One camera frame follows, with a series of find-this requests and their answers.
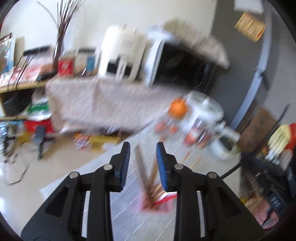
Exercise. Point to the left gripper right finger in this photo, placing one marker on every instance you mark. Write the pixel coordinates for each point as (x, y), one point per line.
(164, 165)

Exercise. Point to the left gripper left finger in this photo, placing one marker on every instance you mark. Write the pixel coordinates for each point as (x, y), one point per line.
(122, 163)

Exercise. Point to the wooden chopstick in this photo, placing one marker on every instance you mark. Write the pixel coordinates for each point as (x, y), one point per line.
(152, 188)
(185, 157)
(143, 176)

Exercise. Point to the pink lattice utensil holder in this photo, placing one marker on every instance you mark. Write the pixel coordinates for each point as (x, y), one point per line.
(162, 209)

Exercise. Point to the black chopstick gold band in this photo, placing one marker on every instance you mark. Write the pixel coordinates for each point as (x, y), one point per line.
(231, 171)

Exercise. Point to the person right hand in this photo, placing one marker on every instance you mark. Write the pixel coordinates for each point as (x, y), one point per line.
(265, 216)

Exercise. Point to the red spice jar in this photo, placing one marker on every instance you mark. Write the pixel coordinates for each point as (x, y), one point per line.
(194, 133)

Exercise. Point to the glass jar wooden lid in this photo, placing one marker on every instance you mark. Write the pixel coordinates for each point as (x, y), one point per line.
(168, 128)

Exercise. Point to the dried fruit jar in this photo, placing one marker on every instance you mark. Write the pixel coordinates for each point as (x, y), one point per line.
(204, 139)

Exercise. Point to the cardboard boxes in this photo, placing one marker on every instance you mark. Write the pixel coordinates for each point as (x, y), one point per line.
(254, 127)

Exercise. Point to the orange mandarin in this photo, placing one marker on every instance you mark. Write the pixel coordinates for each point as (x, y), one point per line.
(178, 108)

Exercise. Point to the white stacked bowls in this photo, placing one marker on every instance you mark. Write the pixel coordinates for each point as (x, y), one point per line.
(214, 150)

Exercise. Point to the white electric pot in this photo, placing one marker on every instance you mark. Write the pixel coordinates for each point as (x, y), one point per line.
(208, 110)

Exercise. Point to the dark green squash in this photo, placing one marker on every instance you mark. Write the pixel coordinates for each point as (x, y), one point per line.
(225, 145)

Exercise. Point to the floral cabinet cloth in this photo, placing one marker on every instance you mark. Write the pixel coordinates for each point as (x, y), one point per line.
(86, 103)

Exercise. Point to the blue label jar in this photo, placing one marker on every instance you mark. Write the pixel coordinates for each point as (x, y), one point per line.
(85, 61)

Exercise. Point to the black microwave oven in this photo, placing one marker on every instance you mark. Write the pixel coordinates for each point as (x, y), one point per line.
(167, 60)

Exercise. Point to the grey refrigerator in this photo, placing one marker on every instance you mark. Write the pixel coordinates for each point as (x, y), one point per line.
(245, 83)

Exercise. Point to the red label jar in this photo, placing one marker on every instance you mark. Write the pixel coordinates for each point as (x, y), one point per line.
(66, 64)

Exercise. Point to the white air fryer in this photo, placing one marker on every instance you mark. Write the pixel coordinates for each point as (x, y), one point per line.
(121, 53)

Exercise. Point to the wooden shelf unit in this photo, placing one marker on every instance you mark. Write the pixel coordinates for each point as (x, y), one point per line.
(20, 77)

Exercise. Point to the floral cushion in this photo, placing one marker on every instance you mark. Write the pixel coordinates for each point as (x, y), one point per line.
(205, 45)

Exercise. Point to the yellow fridge note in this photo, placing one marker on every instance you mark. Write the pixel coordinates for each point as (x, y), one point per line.
(250, 27)

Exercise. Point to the dry branches in vase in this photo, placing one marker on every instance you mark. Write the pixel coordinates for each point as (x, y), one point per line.
(65, 12)

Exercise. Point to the black wire rack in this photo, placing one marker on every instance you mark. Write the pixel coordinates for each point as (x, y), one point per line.
(277, 148)

